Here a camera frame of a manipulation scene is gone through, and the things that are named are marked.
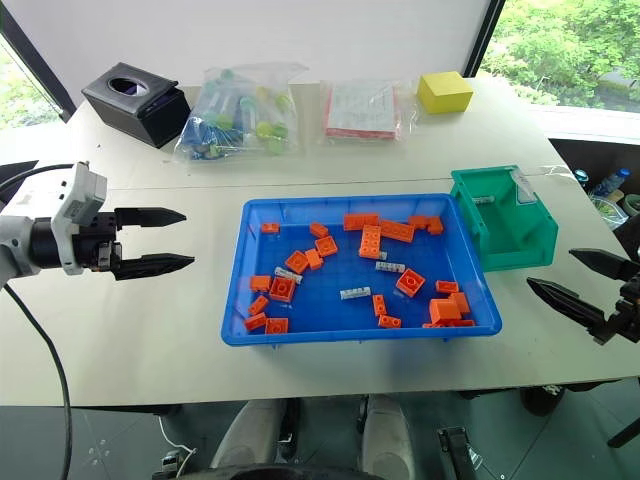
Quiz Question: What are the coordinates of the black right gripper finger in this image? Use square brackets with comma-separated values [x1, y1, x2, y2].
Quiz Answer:
[526, 277, 615, 346]
[569, 247, 640, 282]

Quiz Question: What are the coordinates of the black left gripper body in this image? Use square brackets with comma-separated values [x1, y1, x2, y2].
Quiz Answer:
[74, 209, 124, 274]

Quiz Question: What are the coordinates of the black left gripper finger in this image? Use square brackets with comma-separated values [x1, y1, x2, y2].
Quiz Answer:
[111, 253, 197, 282]
[114, 206, 188, 232]

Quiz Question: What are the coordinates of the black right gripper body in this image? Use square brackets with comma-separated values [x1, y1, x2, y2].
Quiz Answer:
[599, 272, 640, 347]

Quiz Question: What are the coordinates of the green plastic bin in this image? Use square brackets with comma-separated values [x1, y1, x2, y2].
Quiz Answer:
[450, 165, 560, 273]

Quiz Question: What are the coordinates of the black tissue box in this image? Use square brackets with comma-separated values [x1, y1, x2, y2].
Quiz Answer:
[80, 61, 192, 149]

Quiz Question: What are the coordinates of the yellow cube box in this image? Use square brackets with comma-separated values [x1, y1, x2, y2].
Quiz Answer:
[417, 70, 475, 116]

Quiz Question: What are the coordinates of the clear plastic bottle blue cap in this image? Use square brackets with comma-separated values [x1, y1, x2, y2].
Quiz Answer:
[591, 166, 633, 197]

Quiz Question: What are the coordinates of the black caster wheel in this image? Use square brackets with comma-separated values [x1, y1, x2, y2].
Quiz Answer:
[518, 384, 567, 417]

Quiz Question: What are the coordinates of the clear bag of plastic tubes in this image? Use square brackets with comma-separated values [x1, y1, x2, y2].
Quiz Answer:
[173, 61, 310, 164]

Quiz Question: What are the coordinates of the blue plastic tray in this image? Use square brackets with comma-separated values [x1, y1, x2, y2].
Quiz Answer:
[220, 193, 503, 348]

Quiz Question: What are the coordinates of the black stand with clamp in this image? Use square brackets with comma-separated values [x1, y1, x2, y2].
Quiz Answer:
[436, 424, 484, 480]

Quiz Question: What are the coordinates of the grey rounded robot leg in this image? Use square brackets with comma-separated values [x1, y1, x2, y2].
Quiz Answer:
[360, 393, 417, 480]
[208, 397, 302, 472]

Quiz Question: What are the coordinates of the orange studded toy brick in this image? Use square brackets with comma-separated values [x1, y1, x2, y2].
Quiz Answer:
[358, 224, 383, 260]

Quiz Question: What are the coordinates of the clear bag with red booklet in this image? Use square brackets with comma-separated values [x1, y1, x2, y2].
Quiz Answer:
[318, 78, 420, 147]

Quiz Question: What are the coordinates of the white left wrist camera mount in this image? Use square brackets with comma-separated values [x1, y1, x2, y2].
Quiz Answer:
[49, 161, 109, 277]

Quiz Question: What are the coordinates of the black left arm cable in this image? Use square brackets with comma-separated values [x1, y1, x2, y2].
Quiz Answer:
[0, 162, 77, 480]

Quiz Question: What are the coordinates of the white thin cable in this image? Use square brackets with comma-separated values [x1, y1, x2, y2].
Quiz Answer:
[158, 414, 197, 469]

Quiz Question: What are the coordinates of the black window frame bar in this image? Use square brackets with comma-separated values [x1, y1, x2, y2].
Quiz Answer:
[0, 0, 77, 122]
[461, 0, 507, 79]

